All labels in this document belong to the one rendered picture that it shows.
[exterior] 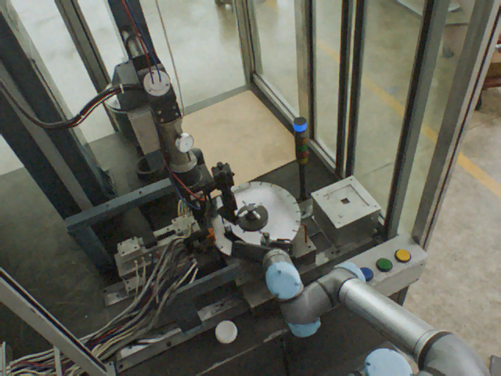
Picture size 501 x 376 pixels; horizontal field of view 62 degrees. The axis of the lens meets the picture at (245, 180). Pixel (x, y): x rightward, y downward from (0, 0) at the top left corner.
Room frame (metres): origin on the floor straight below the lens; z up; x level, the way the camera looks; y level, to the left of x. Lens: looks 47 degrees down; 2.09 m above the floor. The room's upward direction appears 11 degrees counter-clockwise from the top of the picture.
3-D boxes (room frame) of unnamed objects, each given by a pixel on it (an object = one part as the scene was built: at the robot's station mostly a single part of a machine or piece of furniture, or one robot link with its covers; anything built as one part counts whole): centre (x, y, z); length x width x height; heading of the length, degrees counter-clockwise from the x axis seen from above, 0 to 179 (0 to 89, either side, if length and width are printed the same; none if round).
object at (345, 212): (0.93, -0.34, 0.82); 0.18 x 0.18 x 0.15; 16
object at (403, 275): (0.66, -0.37, 0.82); 0.28 x 0.11 x 0.15; 106
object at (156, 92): (0.99, 0.20, 1.45); 0.35 x 0.07 x 0.28; 16
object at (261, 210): (0.90, 0.00, 0.96); 0.11 x 0.11 x 0.03
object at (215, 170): (0.85, 0.06, 1.17); 0.06 x 0.05 x 0.20; 97
